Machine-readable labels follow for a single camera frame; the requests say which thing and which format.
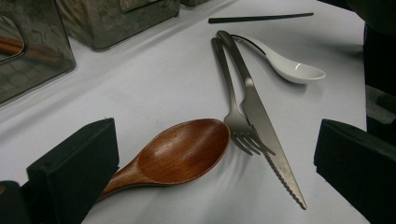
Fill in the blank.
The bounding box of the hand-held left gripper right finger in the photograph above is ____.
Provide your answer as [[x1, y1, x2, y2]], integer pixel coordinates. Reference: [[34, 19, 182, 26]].
[[313, 119, 396, 224]]

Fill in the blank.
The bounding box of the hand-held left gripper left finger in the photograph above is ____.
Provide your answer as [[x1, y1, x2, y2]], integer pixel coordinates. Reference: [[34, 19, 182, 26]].
[[26, 117, 120, 224]]

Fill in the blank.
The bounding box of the steel knife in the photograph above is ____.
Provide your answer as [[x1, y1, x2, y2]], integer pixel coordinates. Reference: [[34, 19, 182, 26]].
[[216, 30, 308, 211]]

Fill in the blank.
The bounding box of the brown wooden spoon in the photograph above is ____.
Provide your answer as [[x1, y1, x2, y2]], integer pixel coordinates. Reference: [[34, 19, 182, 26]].
[[97, 118, 232, 202]]

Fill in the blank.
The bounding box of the white ceramic spoon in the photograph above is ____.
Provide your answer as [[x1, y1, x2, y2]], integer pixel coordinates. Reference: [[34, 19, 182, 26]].
[[232, 33, 327, 85]]

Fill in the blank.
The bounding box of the steel fork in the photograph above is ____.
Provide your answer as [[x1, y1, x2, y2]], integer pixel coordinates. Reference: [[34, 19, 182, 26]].
[[210, 36, 276, 157]]

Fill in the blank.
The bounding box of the brown wooden chopstick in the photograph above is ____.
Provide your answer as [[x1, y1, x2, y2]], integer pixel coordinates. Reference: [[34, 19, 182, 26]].
[[0, 35, 64, 63], [0, 43, 64, 68]]

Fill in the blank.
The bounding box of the grey plastic bin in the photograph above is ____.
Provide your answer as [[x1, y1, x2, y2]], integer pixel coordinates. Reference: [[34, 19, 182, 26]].
[[55, 0, 181, 51], [0, 0, 77, 105], [180, 0, 210, 7]]

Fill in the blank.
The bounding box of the black chopstick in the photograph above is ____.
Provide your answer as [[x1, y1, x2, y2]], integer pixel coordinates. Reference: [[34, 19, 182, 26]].
[[207, 12, 315, 24]]

